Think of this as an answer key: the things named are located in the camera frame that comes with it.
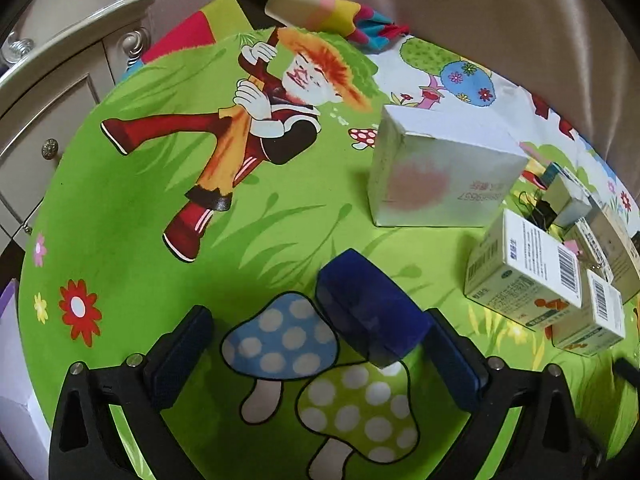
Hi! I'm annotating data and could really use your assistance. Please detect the white papers beside table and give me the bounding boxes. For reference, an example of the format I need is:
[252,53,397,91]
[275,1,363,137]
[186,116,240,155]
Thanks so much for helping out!
[1,280,51,479]

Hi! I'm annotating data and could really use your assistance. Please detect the white medicine box orange print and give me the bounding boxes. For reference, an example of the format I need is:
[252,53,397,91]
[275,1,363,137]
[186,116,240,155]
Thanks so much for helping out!
[551,270,626,358]

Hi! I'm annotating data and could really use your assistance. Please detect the pink binder clip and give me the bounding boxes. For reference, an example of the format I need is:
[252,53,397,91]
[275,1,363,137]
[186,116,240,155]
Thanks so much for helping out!
[563,240,582,256]

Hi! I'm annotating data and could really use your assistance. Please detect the small silver white box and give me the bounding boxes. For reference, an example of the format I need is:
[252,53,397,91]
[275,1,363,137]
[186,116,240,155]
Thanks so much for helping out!
[542,174,592,229]

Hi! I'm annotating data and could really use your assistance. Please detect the white barcode medicine box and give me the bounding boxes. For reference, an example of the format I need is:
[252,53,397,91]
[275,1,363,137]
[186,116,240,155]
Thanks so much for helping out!
[463,209,582,330]

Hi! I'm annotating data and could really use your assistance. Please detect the long white barcode box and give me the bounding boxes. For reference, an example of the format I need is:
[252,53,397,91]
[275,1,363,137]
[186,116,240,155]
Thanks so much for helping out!
[563,218,614,284]

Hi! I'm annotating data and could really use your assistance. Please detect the large white silver box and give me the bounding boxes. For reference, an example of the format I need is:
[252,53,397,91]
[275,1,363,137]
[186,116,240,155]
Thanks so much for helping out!
[368,105,528,228]

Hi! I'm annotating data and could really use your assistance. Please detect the colourful cartoon tablecloth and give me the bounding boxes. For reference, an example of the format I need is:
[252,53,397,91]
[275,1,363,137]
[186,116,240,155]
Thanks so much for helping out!
[17,0,639,479]

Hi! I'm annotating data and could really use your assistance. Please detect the beige curtain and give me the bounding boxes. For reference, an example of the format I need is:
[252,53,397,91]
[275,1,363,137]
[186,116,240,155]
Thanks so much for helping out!
[151,0,639,188]

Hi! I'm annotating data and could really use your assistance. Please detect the black binder clip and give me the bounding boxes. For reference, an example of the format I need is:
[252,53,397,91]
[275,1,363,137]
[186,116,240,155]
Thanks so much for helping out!
[518,190,558,232]

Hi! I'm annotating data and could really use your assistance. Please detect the cream cabinet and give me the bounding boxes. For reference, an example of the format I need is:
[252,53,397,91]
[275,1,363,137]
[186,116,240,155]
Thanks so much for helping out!
[1,0,155,247]

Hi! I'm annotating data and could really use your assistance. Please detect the dark blue small box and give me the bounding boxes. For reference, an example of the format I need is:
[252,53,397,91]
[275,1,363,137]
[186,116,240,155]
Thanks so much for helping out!
[314,248,433,368]

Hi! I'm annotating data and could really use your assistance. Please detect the beige kraft box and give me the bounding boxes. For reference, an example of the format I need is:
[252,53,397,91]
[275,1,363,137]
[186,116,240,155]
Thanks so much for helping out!
[587,205,640,304]

